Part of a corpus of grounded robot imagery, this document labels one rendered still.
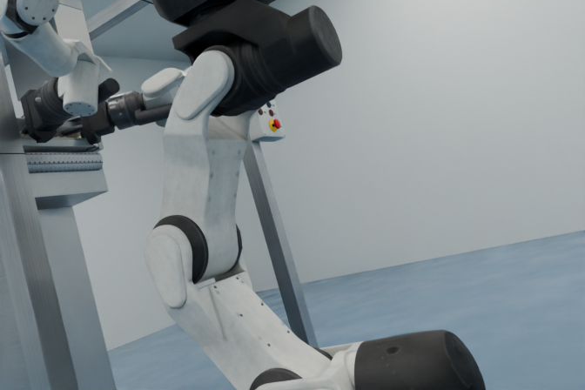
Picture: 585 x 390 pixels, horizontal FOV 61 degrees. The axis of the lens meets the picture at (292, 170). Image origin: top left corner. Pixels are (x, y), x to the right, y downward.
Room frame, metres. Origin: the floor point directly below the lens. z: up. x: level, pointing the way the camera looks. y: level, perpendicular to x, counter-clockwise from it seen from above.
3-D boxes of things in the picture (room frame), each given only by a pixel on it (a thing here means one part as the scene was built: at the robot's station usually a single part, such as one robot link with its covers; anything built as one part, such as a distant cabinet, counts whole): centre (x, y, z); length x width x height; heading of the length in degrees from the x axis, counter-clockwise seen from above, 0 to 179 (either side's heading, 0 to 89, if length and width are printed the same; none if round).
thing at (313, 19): (0.91, 0.00, 0.92); 0.28 x 0.13 x 0.18; 63
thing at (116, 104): (1.25, 0.42, 0.99); 0.12 x 0.10 x 0.13; 95
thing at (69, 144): (1.24, 0.64, 0.94); 0.24 x 0.24 x 0.02; 63
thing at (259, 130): (1.90, 0.05, 1.06); 0.17 x 0.06 x 0.26; 153
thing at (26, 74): (1.34, 0.56, 1.23); 0.22 x 0.11 x 0.20; 63
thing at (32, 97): (1.08, 0.49, 0.99); 0.12 x 0.10 x 0.13; 55
